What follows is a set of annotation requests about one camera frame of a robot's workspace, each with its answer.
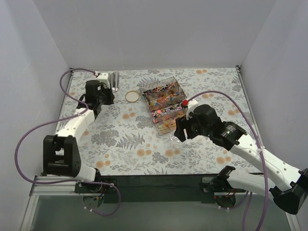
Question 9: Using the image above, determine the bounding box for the clear plastic jar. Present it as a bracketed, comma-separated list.
[170, 135, 184, 148]

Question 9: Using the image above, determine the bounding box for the silver metal scoop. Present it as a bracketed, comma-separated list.
[109, 71, 119, 92]

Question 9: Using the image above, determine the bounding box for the clear acrylic candy organizer box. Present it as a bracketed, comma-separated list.
[139, 77, 187, 135]

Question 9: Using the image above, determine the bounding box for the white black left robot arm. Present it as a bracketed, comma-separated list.
[43, 80, 115, 193]

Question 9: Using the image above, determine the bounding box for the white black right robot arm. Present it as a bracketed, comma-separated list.
[174, 100, 308, 215]

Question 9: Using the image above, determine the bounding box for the round wooden jar lid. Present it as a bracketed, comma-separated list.
[125, 90, 140, 103]

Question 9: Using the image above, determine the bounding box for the floral patterned table cloth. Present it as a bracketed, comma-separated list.
[44, 68, 270, 176]

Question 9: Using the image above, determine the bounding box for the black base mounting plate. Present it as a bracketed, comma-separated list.
[74, 174, 247, 204]

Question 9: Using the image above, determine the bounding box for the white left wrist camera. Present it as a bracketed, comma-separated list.
[94, 71, 110, 89]

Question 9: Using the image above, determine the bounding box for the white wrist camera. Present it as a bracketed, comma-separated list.
[94, 71, 110, 89]
[181, 99, 199, 120]

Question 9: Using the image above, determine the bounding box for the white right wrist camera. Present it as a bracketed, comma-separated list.
[181, 99, 199, 120]

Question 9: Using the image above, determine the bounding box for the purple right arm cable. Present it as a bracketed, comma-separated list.
[185, 90, 268, 231]

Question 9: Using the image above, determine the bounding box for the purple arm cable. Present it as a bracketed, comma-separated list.
[14, 68, 121, 216]
[185, 90, 268, 231]

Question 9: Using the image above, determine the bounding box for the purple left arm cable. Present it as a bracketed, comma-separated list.
[14, 68, 121, 216]

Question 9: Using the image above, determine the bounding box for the aluminium frame rail right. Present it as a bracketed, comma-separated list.
[235, 64, 275, 174]

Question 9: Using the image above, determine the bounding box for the aluminium frame rail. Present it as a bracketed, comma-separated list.
[19, 175, 301, 231]
[235, 64, 275, 174]

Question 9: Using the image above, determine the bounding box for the aluminium front frame rail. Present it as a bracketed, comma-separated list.
[19, 175, 301, 231]

